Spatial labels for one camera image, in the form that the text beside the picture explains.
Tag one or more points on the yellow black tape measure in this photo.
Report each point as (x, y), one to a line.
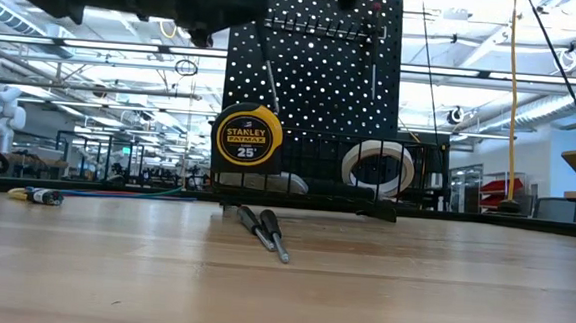
(246, 139)

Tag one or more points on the white masking tape roll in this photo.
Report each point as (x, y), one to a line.
(348, 167)

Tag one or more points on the black folding utility knife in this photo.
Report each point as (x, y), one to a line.
(336, 189)

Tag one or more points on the grey utility knife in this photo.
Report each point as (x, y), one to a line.
(286, 184)

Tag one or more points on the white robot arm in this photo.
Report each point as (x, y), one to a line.
(3, 114)

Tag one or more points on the metal tool hook rack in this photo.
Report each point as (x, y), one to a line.
(321, 28)

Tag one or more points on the black metal pegboard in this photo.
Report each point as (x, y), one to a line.
(322, 93)

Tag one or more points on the black workbench frames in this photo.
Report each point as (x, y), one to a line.
(109, 158)

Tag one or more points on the grey metal cabinet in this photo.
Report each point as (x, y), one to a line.
(464, 187)

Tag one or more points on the red storage bins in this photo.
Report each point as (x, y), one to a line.
(499, 187)

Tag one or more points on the black aluminium table frame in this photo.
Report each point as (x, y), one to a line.
(539, 226)

